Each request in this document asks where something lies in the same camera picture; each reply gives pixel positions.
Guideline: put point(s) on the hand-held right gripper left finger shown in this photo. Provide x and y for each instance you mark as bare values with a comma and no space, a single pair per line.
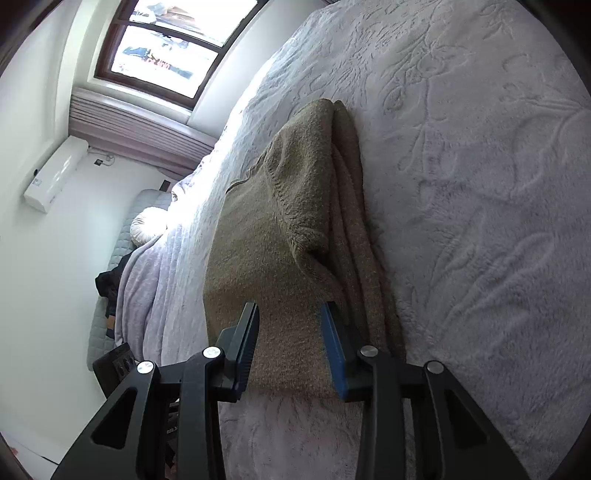
249,350

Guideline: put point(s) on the black furniture piece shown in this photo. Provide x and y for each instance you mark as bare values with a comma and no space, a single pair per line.
113,364

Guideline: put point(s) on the dark cloth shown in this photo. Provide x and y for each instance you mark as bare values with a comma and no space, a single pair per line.
108,281

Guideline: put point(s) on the brown knitted sweater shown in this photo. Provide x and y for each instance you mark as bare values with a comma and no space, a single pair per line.
277,230

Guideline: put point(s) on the white air conditioner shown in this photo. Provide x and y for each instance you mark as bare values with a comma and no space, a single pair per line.
55,175

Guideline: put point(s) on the brown framed window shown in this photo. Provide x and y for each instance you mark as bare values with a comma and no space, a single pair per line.
152,50

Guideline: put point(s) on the lavender pleated curtain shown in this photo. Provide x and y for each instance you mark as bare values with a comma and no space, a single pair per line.
138,129

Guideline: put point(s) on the grey quilted headboard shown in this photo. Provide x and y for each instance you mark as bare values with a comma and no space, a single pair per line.
99,332

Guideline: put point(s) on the lavender embossed bed blanket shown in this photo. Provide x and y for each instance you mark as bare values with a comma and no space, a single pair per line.
461,184

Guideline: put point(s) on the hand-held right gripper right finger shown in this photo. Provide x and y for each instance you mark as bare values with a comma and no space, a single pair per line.
332,350

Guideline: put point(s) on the white pillow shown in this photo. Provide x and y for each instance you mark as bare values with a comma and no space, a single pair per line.
145,224

